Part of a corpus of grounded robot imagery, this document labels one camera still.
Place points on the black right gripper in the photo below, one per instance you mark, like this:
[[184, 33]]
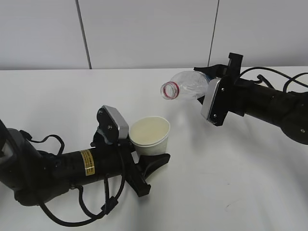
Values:
[[233, 93]]

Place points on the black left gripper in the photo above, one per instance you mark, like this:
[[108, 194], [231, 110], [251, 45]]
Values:
[[116, 159]]

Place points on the white paper cup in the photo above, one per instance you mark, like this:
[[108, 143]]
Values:
[[149, 135]]

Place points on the clear water bottle red label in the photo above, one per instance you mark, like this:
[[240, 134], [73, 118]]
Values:
[[186, 85]]

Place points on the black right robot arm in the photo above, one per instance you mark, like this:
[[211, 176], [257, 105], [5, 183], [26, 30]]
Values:
[[287, 110]]

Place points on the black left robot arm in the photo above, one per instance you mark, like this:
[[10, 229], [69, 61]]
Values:
[[35, 175]]

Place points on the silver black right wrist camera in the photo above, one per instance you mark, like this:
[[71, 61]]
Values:
[[217, 101]]

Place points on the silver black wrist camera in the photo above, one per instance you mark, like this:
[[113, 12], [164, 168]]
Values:
[[217, 101], [112, 126]]

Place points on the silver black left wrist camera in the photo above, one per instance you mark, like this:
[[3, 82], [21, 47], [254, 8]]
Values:
[[112, 126]]

